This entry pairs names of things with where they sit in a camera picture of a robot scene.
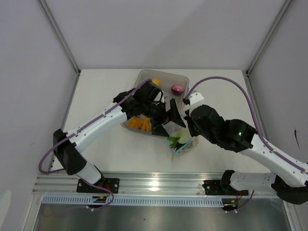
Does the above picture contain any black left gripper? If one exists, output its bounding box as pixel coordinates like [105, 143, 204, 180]
[141, 99, 185, 138]

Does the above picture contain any yellow toy ginger root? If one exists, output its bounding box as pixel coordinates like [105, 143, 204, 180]
[128, 117, 151, 132]

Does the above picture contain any white toy radish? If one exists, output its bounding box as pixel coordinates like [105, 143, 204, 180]
[176, 130, 192, 144]

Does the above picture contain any toy pineapple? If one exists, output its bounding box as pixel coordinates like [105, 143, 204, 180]
[167, 137, 184, 151]

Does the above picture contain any purple toy onion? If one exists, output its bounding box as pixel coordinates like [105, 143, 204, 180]
[171, 84, 185, 96]

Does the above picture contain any yellow toy lemon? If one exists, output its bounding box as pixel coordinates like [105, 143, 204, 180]
[152, 78, 161, 87]

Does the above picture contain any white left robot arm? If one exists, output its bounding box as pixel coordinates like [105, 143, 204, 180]
[53, 79, 185, 193]

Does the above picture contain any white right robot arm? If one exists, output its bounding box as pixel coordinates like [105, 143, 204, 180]
[184, 105, 308, 205]

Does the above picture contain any clear grey plastic bin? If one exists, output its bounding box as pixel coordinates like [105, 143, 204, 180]
[121, 69, 189, 137]

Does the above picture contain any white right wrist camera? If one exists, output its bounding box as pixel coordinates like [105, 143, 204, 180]
[182, 91, 204, 116]

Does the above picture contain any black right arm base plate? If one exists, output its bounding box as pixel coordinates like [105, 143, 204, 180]
[202, 180, 249, 196]

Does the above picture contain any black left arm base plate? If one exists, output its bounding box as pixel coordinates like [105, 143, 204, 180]
[76, 178, 120, 193]

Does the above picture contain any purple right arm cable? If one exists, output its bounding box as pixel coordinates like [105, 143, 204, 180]
[184, 76, 308, 212]

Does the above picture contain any white slotted cable duct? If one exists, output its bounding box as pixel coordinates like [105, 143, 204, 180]
[42, 194, 223, 207]

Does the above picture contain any aluminium table edge rail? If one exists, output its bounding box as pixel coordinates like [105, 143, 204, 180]
[32, 172, 294, 197]

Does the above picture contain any right aluminium frame post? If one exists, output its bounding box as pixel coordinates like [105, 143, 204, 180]
[245, 0, 294, 77]

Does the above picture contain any aluminium frame post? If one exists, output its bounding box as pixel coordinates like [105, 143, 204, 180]
[245, 0, 294, 77]
[37, 0, 81, 75]

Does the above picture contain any left aluminium frame post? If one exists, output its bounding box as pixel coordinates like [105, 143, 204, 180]
[37, 0, 81, 75]

